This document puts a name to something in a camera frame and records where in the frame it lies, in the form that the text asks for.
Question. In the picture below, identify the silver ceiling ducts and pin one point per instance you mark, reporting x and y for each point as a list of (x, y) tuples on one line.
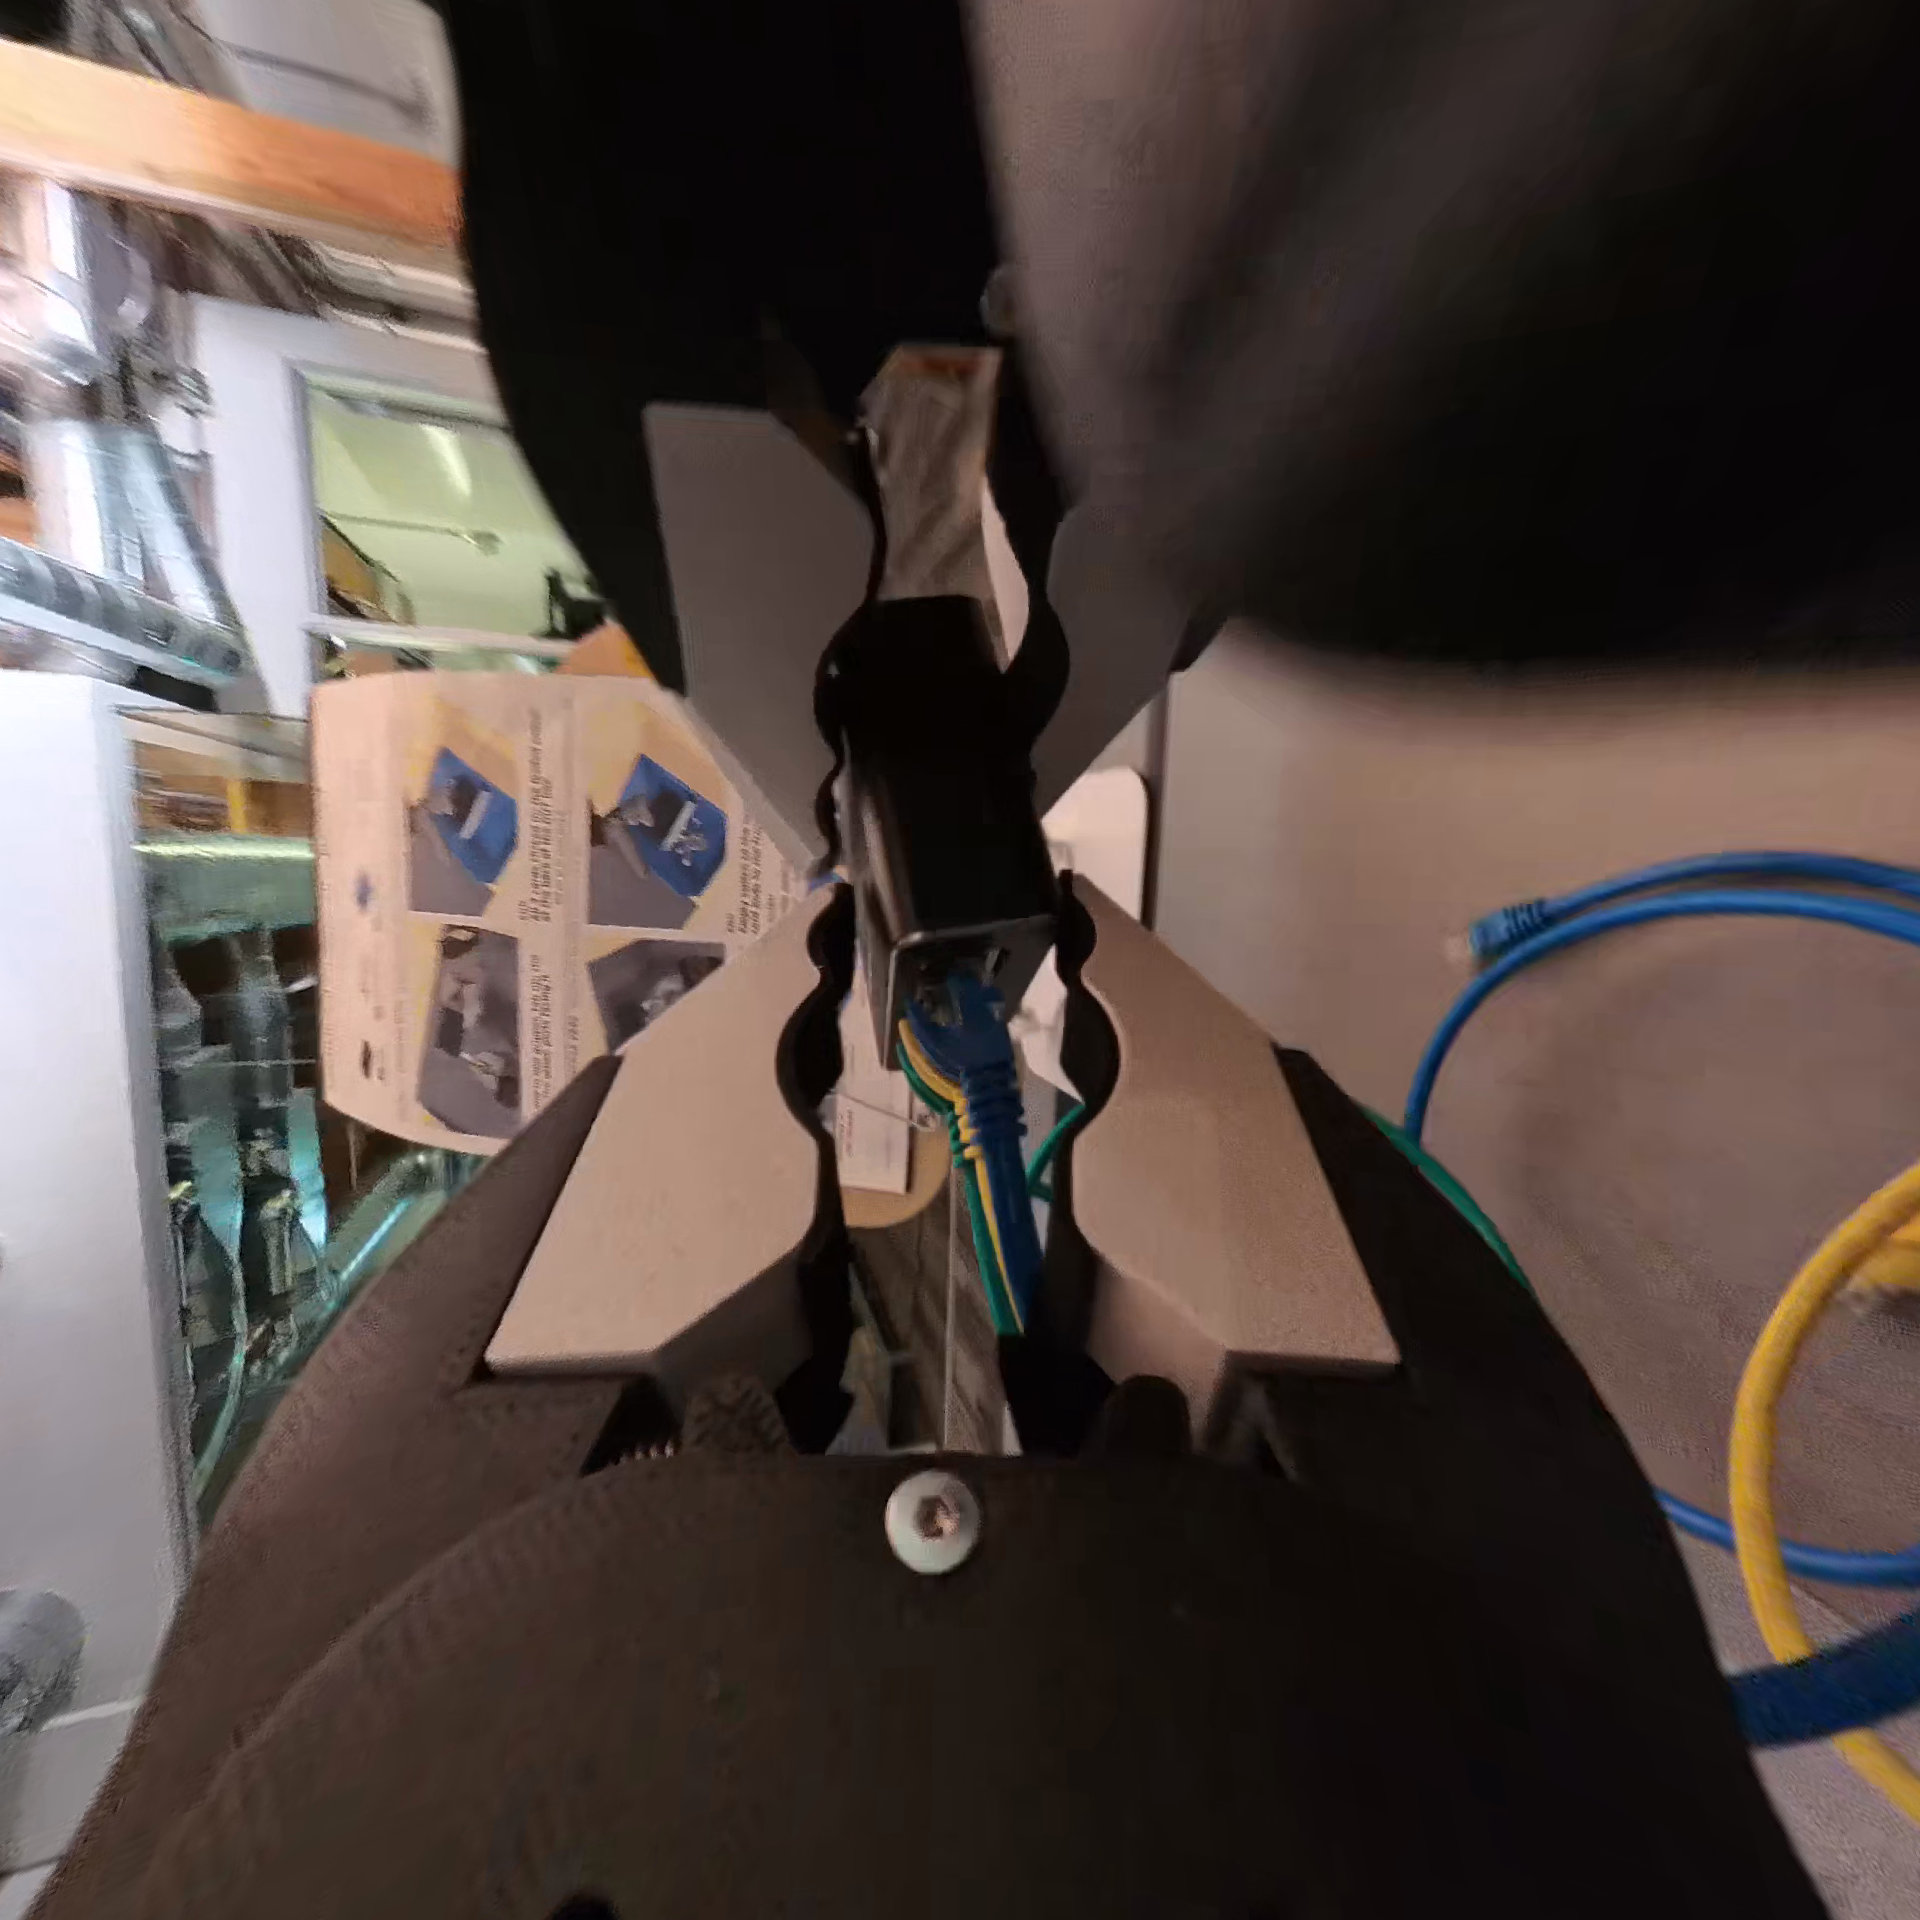
[(135, 495)]

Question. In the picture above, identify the wooden ceiling beam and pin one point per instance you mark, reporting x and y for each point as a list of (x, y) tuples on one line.
[(224, 150)]

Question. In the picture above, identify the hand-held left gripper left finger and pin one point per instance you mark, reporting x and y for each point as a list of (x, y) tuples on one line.
[(661, 1200)]

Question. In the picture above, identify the wooden backing board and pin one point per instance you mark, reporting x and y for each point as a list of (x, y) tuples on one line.
[(616, 662)]

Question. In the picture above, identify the grey metal pipe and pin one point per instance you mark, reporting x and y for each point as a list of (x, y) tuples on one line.
[(38, 1664)]

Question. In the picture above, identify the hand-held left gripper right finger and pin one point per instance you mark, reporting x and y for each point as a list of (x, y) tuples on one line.
[(1245, 1200)]

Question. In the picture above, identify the printed instruction sheet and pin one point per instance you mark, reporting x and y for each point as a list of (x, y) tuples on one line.
[(375, 781)]

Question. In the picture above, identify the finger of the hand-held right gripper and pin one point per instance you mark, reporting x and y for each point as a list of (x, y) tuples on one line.
[(751, 570), (1118, 629)]

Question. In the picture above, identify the black network switch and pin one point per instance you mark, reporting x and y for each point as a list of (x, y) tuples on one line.
[(939, 781)]

